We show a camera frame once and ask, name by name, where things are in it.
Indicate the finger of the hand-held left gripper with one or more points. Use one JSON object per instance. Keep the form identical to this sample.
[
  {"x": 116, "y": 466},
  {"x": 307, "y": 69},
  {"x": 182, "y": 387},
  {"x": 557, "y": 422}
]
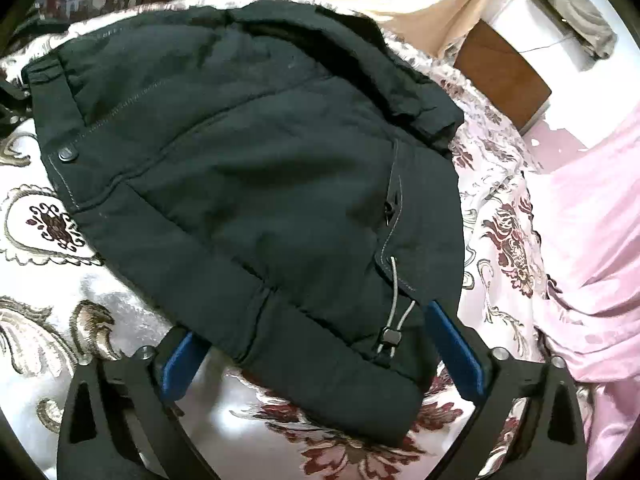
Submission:
[{"x": 11, "y": 97}]

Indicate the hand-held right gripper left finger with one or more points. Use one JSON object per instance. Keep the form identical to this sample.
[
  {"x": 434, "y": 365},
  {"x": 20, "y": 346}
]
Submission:
[{"x": 180, "y": 365}]

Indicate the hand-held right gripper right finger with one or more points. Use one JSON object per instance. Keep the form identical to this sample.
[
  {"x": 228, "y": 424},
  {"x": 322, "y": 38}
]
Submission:
[{"x": 455, "y": 350}]

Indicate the black jacket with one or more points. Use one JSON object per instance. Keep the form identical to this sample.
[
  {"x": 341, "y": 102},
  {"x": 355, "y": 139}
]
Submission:
[{"x": 225, "y": 160}]

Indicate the floral satin bed cover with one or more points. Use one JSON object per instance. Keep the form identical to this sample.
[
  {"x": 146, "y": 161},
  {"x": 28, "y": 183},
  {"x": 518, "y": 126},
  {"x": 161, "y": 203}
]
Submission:
[{"x": 75, "y": 285}]

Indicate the pink curtain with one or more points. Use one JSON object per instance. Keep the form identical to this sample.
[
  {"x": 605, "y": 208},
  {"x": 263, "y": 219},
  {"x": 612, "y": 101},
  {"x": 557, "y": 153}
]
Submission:
[{"x": 590, "y": 235}]

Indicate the wooden headboard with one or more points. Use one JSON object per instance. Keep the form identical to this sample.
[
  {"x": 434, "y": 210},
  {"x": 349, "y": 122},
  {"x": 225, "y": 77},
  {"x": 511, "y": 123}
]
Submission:
[{"x": 500, "y": 75}]

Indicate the olive hanging cloth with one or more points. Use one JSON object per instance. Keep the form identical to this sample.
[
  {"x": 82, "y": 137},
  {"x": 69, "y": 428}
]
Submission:
[{"x": 575, "y": 10}]

